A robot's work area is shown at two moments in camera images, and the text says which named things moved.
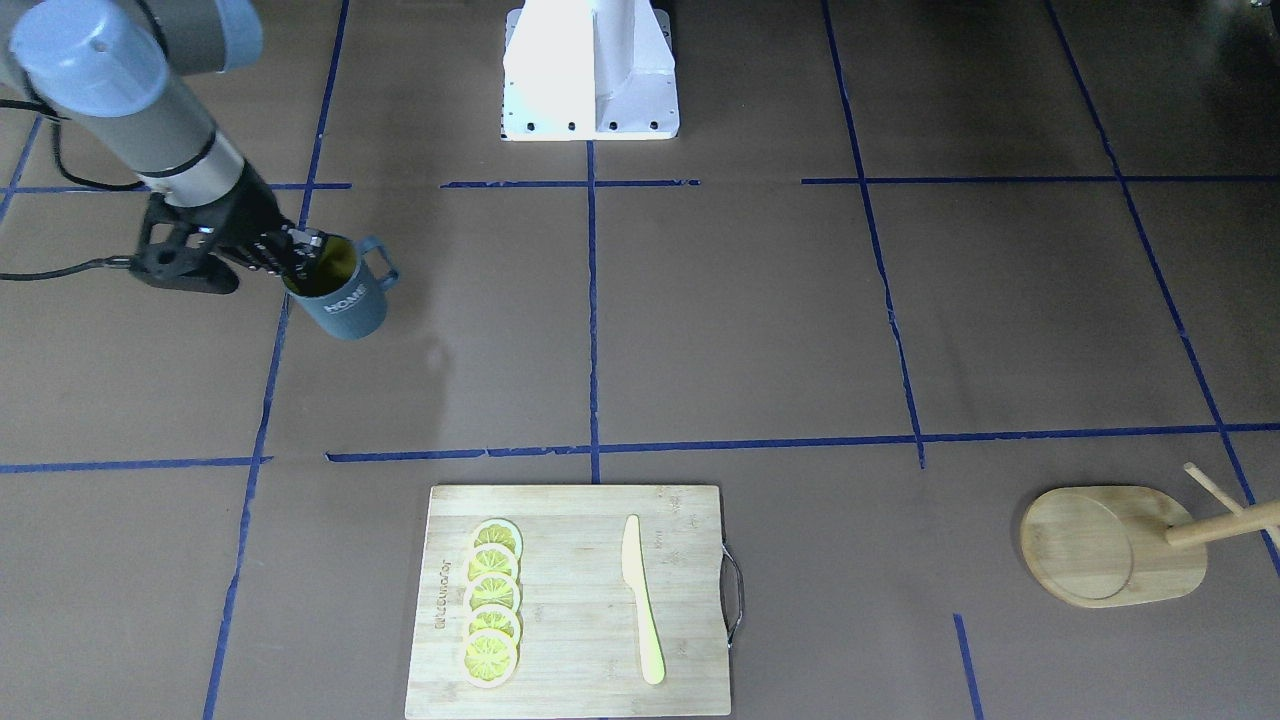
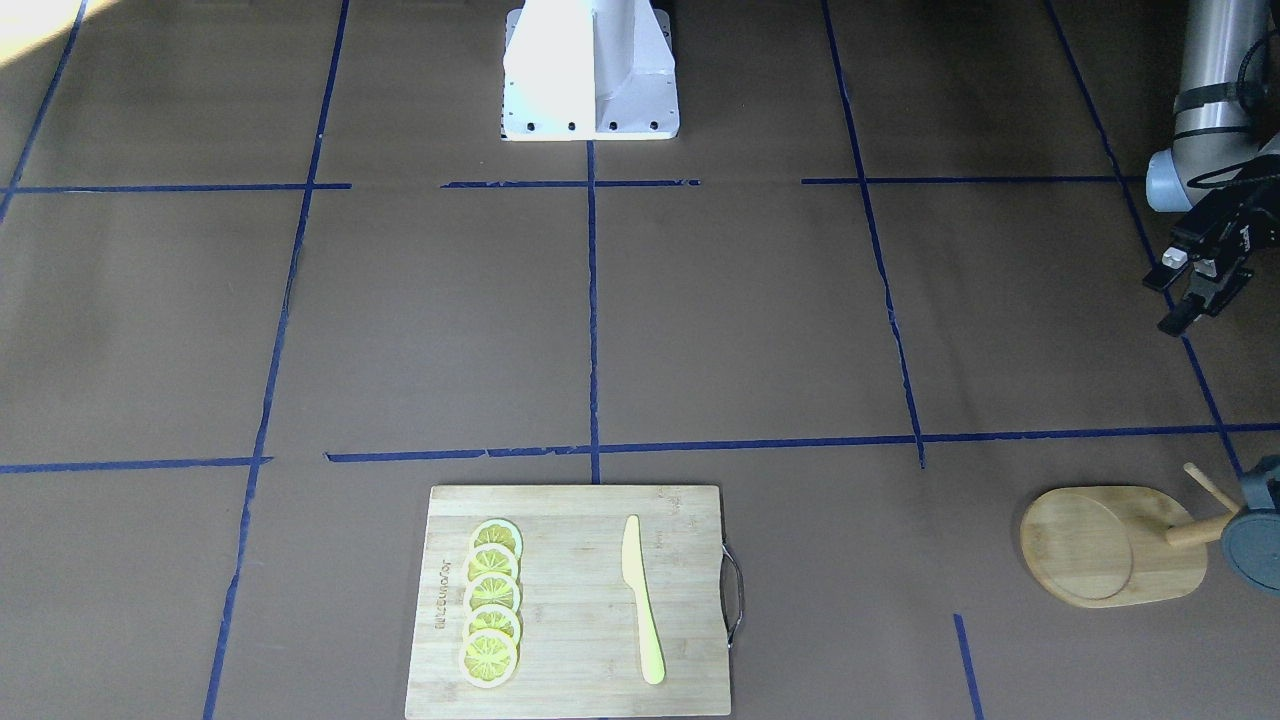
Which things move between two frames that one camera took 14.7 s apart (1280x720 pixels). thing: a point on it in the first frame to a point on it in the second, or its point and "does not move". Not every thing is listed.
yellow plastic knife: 633,568 does not move
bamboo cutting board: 580,651 does not move
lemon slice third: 492,589 does not move
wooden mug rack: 1101,546 does not move
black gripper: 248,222 to 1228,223
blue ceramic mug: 336,292 to 1252,538
